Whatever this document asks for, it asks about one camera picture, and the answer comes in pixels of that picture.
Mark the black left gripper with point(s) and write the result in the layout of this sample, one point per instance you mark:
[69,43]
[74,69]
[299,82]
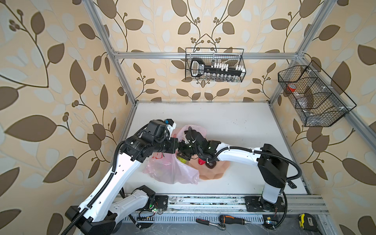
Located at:
[174,145]

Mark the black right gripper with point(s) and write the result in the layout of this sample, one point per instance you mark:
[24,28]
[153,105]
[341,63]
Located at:
[180,150]

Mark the green pear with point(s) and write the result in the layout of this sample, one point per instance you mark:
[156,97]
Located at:
[182,160]

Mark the pink plastic bag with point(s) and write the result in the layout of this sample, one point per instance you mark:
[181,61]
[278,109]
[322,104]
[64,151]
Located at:
[169,169]

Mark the dark purple plum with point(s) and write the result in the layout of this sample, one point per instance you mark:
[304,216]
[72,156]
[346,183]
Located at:
[211,165]

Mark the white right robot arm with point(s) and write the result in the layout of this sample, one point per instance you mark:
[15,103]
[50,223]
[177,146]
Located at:
[276,170]

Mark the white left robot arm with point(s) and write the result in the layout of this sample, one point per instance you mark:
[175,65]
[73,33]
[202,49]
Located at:
[99,214]

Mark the peach wavy fruit plate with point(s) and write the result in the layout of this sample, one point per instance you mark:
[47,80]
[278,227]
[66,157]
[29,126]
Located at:
[206,173]

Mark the black socket set holder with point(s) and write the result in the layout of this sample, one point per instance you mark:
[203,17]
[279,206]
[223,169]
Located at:
[198,68]

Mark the orange black screwdriver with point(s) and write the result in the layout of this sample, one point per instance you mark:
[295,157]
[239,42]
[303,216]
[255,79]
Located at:
[227,219]

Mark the yellow black tape measure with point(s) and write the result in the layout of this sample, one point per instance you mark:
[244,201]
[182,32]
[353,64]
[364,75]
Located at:
[308,222]

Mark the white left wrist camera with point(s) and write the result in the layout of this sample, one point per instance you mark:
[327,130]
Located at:
[171,125]

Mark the red handled ratchet wrench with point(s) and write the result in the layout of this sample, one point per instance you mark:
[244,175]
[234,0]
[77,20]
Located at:
[220,226]

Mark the back wire basket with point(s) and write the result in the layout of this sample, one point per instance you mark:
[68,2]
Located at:
[229,56]

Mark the wire basket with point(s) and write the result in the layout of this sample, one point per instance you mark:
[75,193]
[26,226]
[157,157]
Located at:
[229,56]
[318,99]

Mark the right wire basket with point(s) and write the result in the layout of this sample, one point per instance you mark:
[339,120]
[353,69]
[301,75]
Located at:
[318,99]

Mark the aluminium frame post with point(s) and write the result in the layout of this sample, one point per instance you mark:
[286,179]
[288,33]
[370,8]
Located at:
[90,8]

